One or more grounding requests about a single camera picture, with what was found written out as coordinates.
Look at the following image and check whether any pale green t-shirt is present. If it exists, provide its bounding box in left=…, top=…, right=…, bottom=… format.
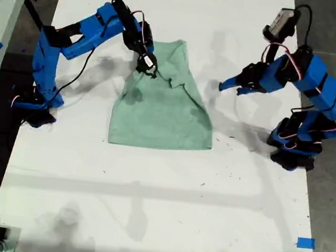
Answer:
left=107, top=32, right=224, bottom=154

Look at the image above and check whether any black stand leg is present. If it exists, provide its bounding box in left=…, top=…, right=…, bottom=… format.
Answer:
left=20, top=0, right=53, bottom=41

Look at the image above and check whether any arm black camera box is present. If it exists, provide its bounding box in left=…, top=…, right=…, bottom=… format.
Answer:
left=261, top=5, right=301, bottom=45
left=133, top=52, right=160, bottom=81

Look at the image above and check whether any camera black stalk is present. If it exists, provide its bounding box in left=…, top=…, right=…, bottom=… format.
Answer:
left=263, top=37, right=288, bottom=68

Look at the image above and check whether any camera black cable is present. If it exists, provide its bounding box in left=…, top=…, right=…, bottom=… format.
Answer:
left=55, top=41, right=101, bottom=102
left=291, top=3, right=315, bottom=49

